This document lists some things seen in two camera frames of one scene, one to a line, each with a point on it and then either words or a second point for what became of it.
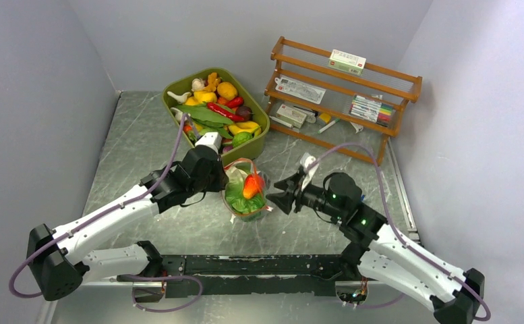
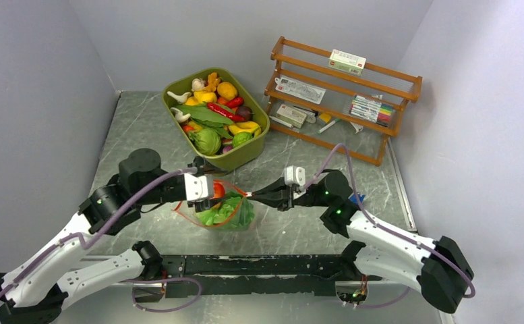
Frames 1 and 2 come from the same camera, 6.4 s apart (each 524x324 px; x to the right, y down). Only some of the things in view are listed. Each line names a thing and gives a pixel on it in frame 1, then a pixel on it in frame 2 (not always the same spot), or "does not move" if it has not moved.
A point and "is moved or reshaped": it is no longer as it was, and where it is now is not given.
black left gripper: [216, 174] to [203, 204]
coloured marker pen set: [377, 112] does not move
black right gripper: [297, 192] does not move
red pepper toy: [253, 183] is moved or reshaped
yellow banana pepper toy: [245, 126] does not move
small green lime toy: [241, 137] does not move
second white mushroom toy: [181, 98] does not move
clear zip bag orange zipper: [245, 188] to [229, 208]
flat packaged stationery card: [304, 91] does not move
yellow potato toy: [226, 90] does not move
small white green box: [290, 116] does not move
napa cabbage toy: [235, 197] to [235, 210]
